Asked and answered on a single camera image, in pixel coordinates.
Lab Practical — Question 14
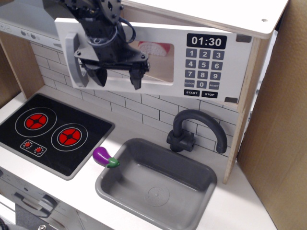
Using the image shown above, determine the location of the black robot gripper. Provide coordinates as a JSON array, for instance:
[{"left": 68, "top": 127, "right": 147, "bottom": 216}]
[{"left": 73, "top": 33, "right": 150, "bottom": 90}]

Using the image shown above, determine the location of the white toy microwave door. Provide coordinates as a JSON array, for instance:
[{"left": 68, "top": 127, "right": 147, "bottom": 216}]
[{"left": 57, "top": 18, "right": 253, "bottom": 104}]

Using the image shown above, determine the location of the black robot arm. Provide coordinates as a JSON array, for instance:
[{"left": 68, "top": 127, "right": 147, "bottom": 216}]
[{"left": 43, "top": 0, "right": 150, "bottom": 90}]

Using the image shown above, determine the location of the white wooden microwave cabinet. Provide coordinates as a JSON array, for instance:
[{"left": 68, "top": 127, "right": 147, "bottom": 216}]
[{"left": 119, "top": 0, "right": 289, "bottom": 184}]

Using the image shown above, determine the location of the red white toy sushi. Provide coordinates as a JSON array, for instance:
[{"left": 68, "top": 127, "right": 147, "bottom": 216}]
[{"left": 138, "top": 41, "right": 171, "bottom": 57}]

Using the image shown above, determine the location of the purple toy eggplant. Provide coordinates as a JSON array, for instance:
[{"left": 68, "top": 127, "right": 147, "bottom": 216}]
[{"left": 93, "top": 147, "right": 120, "bottom": 168}]

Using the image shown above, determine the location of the black toy stovetop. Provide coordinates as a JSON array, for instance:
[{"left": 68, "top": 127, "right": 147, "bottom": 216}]
[{"left": 0, "top": 93, "right": 115, "bottom": 180}]

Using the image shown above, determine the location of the dark grey toy faucet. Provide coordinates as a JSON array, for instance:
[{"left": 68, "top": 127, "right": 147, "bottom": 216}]
[{"left": 166, "top": 109, "right": 227, "bottom": 154}]

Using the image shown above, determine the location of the grey range hood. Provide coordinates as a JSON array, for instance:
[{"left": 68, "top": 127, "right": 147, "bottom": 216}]
[{"left": 0, "top": 0, "right": 72, "bottom": 50}]

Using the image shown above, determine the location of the grey plastic sink basin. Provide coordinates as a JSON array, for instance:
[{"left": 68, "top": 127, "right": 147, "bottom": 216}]
[{"left": 95, "top": 138, "right": 217, "bottom": 230}]

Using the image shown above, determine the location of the brown cardboard panel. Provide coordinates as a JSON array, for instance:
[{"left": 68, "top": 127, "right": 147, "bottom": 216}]
[{"left": 238, "top": 0, "right": 307, "bottom": 230}]

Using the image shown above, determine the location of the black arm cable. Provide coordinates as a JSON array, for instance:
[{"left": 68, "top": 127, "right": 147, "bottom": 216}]
[{"left": 117, "top": 16, "right": 136, "bottom": 44}]

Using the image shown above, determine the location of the grey oven door handle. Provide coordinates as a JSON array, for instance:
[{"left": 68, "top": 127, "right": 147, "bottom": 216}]
[{"left": 12, "top": 192, "right": 58, "bottom": 218}]

